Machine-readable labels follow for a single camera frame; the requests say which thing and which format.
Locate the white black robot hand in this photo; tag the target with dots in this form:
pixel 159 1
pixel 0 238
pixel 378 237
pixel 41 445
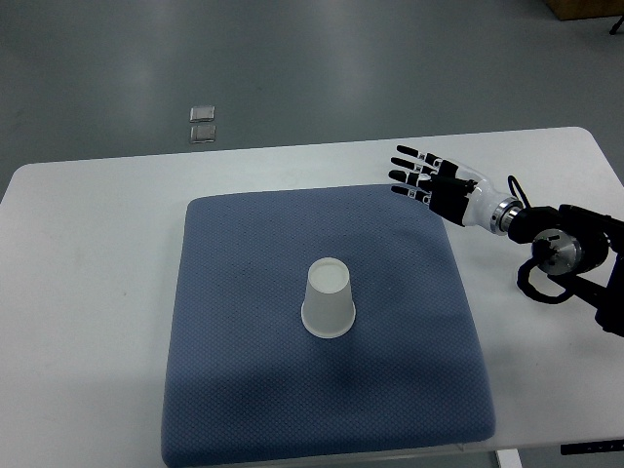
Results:
pixel 455 192

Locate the white paper cup on cushion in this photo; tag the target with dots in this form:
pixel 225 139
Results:
pixel 328 310

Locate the brown cardboard box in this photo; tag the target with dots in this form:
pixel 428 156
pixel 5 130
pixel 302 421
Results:
pixel 585 9

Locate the black tripod foot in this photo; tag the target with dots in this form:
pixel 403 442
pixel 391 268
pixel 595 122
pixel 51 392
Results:
pixel 616 26

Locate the upper metal floor plate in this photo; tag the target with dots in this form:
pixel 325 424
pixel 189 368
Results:
pixel 202 113

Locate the white table leg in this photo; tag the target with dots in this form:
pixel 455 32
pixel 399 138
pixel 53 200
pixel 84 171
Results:
pixel 508 458

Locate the blue fabric cushion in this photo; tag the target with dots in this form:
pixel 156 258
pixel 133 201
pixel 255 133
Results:
pixel 246 382

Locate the black table control panel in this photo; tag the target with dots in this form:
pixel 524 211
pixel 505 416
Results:
pixel 592 447

